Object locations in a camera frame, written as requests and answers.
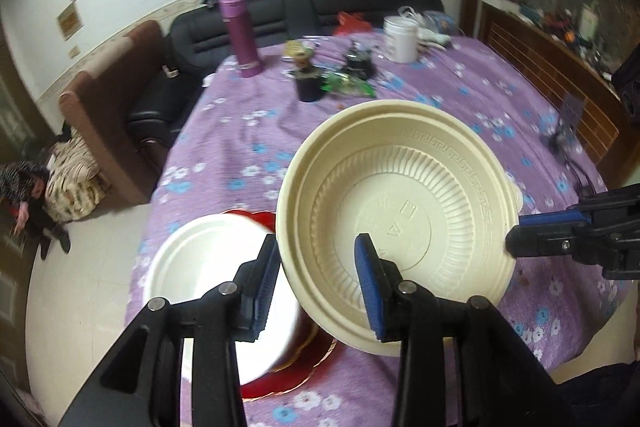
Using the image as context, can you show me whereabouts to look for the beige ribbed plastic bowl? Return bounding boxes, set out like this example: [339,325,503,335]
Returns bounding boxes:
[276,100,523,357]

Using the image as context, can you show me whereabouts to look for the red gold-rimmed flower plate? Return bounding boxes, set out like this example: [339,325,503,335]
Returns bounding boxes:
[217,211,334,401]

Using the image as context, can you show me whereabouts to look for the grey phone stand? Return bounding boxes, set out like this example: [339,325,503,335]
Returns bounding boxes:
[540,93,585,164]

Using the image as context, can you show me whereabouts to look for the patterned cushion bundle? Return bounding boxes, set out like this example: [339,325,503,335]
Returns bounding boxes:
[44,136,106,222]

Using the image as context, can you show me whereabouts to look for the white cloth gloves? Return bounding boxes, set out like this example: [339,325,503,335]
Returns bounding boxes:
[418,26,451,49]

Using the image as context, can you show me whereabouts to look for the wooden side cabinet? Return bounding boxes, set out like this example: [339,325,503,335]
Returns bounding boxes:
[460,0,639,187]

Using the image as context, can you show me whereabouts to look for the person crouching on floor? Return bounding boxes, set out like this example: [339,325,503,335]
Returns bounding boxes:
[1,160,72,260]

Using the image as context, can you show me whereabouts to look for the white plastic tub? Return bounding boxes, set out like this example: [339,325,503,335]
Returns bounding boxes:
[383,6,420,64]

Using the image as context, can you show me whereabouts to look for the black round ashtray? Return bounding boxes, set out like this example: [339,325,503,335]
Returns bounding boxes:
[344,41,375,80]

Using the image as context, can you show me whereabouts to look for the green snack wrapper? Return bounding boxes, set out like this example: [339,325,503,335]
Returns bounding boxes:
[322,72,376,98]

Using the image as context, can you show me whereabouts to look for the wooden glass cabinet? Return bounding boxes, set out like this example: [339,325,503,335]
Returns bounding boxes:
[1,41,51,398]

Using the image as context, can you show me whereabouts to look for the brown armchair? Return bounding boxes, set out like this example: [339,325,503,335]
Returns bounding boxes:
[58,20,170,205]

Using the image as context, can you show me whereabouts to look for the black small cup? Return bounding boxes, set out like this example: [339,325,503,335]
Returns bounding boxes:
[291,66,326,103]

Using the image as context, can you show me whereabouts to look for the red plastic bag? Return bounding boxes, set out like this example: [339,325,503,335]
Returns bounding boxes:
[333,12,373,36]

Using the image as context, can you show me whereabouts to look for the black leather sofa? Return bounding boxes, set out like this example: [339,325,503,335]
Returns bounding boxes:
[127,0,444,171]

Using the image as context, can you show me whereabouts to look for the purple thermos bottle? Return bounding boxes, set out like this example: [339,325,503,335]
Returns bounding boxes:
[219,0,264,78]

